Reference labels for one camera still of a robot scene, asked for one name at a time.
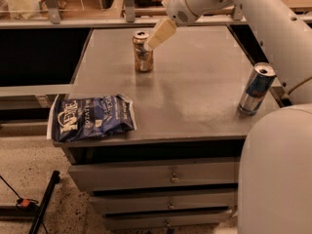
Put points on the orange soda can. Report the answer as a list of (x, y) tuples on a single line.
[(143, 58)]

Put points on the top grey drawer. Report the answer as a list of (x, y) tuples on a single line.
[(155, 174)]

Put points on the blue silver energy drink can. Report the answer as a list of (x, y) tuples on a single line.
[(257, 87)]

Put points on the grey drawer cabinet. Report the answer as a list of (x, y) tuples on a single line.
[(185, 108)]

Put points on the middle grey drawer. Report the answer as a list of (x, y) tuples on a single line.
[(164, 201)]

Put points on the orange cable clamp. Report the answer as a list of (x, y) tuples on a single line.
[(26, 204)]

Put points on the black tripod leg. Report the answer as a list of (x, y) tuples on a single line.
[(38, 219)]

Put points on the grey metal shelf rail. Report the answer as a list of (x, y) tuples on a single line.
[(88, 12)]

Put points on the grey drawer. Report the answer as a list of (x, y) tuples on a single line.
[(170, 219), (164, 201), (155, 174)]

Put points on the blue chip bag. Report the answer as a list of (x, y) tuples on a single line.
[(77, 119)]

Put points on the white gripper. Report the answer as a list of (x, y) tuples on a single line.
[(177, 4)]

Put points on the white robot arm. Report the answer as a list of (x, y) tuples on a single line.
[(275, 170)]

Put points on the bottom grey drawer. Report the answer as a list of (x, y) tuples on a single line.
[(170, 219)]

